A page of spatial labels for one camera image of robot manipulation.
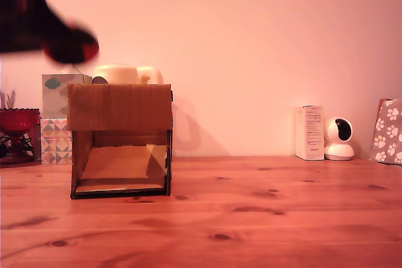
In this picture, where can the red and black footbag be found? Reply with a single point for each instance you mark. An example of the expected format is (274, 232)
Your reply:
(70, 51)

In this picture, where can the cardboard dice tower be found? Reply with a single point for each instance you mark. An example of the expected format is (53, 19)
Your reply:
(119, 108)

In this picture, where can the white tissue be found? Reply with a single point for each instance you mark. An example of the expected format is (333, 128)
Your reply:
(71, 69)

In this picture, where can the cloud print tissue box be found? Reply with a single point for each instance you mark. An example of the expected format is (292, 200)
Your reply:
(53, 98)

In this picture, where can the grey round disc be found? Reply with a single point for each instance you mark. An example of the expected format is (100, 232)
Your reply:
(100, 81)

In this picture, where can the dry plant stalks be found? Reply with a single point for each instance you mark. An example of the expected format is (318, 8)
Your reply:
(10, 100)

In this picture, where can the cream plastic jug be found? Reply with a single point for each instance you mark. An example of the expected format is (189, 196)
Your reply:
(119, 75)

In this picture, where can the red glass footed bowl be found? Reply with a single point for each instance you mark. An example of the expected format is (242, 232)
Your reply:
(15, 120)

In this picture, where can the triangle pattern tissue box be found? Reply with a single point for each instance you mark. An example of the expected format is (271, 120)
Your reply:
(55, 142)

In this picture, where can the white printed carton box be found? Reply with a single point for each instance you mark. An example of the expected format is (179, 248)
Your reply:
(309, 133)

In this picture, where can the grey paw print bag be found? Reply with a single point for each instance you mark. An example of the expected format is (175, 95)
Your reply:
(387, 136)

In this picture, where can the small white round camera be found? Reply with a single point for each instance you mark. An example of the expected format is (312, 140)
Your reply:
(338, 152)

